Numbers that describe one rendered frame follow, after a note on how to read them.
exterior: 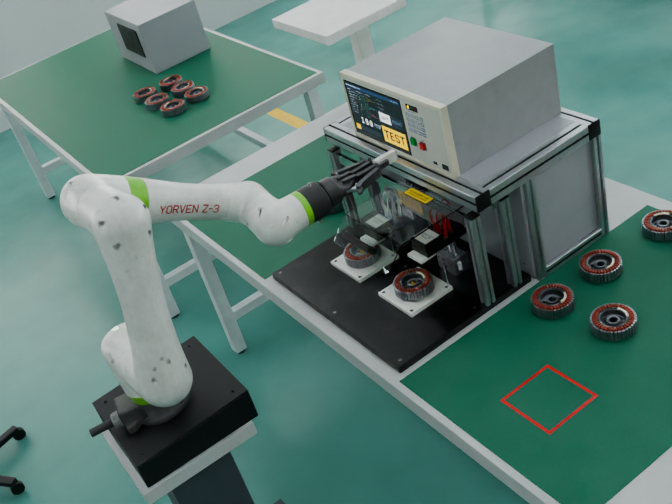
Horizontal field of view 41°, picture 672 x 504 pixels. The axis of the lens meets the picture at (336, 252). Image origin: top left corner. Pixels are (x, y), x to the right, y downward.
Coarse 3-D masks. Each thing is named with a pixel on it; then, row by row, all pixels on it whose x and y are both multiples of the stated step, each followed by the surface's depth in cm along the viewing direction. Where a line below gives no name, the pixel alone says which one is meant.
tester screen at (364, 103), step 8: (352, 88) 246; (360, 88) 243; (352, 96) 249; (360, 96) 245; (368, 96) 241; (376, 96) 238; (352, 104) 251; (360, 104) 247; (368, 104) 244; (376, 104) 240; (384, 104) 237; (392, 104) 233; (360, 112) 250; (368, 112) 246; (376, 112) 242; (384, 112) 239; (392, 112) 235; (360, 120) 252; (376, 120) 245; (376, 128) 247; (392, 128) 240; (376, 136) 249; (392, 144) 244
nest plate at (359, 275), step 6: (336, 258) 270; (342, 258) 270; (396, 258) 264; (336, 264) 268; (342, 264) 267; (342, 270) 265; (348, 270) 264; (354, 270) 263; (360, 270) 262; (366, 270) 262; (372, 270) 261; (378, 270) 262; (354, 276) 261; (360, 276) 260; (366, 276) 260; (360, 282) 259
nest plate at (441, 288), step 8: (440, 280) 249; (392, 288) 252; (440, 288) 246; (448, 288) 246; (384, 296) 250; (392, 296) 249; (432, 296) 244; (440, 296) 245; (392, 304) 247; (400, 304) 245; (408, 304) 244; (416, 304) 243; (424, 304) 243; (408, 312) 241; (416, 312) 241
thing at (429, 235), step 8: (424, 232) 245; (432, 232) 244; (448, 232) 247; (456, 232) 246; (464, 232) 247; (416, 240) 243; (424, 240) 242; (432, 240) 242; (440, 240) 243; (448, 240) 244; (416, 248) 245; (424, 248) 241; (432, 248) 242; (440, 248) 244; (448, 248) 251; (456, 248) 248; (408, 256) 246; (416, 256) 244; (424, 256) 243; (432, 256) 244
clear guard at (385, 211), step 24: (384, 192) 240; (432, 192) 234; (360, 216) 233; (384, 216) 230; (408, 216) 227; (432, 216) 225; (336, 240) 236; (384, 240) 223; (408, 240) 219; (384, 264) 221
